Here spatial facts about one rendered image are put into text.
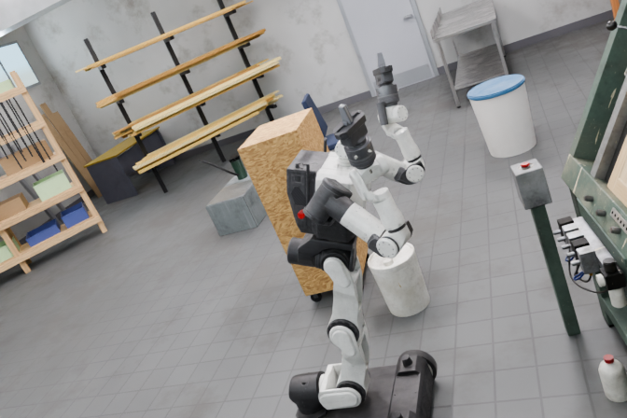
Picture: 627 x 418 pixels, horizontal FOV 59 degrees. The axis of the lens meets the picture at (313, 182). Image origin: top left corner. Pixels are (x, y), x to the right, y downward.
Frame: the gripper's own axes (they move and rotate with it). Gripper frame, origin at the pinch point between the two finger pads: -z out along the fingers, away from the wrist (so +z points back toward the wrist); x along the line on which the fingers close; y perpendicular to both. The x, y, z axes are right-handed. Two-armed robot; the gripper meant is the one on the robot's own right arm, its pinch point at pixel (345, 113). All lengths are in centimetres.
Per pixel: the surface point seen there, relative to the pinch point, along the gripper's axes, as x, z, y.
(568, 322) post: 63, 165, 24
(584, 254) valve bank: 43, 86, 46
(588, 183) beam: 75, 83, 34
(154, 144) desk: 215, 336, -817
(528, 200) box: 72, 96, 9
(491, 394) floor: 12, 168, 10
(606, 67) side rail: 113, 53, 28
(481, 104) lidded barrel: 255, 190, -135
